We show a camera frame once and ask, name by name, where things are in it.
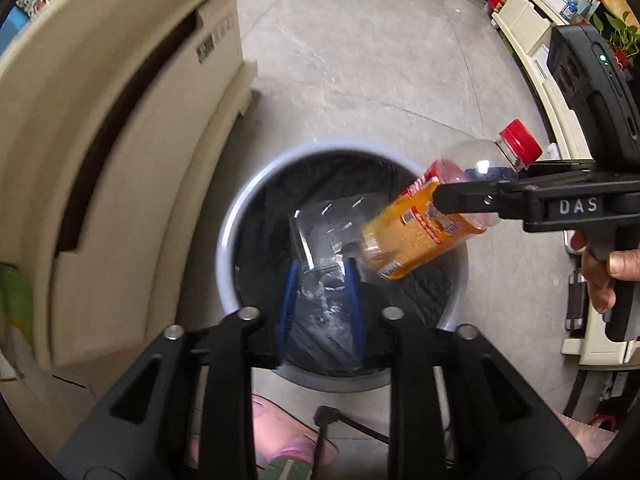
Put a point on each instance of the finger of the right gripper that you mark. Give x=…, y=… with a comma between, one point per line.
x=501, y=197

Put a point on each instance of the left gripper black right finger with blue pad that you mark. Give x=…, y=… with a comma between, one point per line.
x=458, y=408

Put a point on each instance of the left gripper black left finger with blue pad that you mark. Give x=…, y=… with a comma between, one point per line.
x=183, y=410

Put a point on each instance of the orange label plastic bottle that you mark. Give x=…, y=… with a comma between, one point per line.
x=413, y=230

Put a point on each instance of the clear plastic wrapper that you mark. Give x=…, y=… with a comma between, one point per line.
x=327, y=237

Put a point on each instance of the round grey trash bin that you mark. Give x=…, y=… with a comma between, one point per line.
x=255, y=243

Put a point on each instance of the person's right hand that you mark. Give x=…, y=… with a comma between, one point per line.
x=600, y=276

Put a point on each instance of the pink slipper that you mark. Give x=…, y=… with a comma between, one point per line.
x=282, y=441

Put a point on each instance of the potted green plant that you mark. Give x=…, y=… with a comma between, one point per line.
x=618, y=25

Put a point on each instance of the white TV cabinet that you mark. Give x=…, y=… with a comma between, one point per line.
x=527, y=25

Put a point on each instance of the beige coffee table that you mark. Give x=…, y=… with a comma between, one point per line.
x=113, y=116

